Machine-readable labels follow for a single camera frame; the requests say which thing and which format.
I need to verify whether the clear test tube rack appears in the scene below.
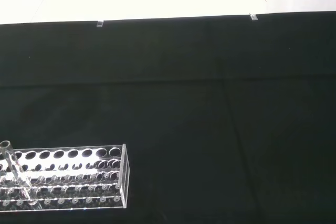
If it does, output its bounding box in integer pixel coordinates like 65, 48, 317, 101
0, 143, 130, 212

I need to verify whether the black bench cloth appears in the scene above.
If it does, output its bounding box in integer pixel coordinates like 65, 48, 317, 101
0, 10, 336, 224

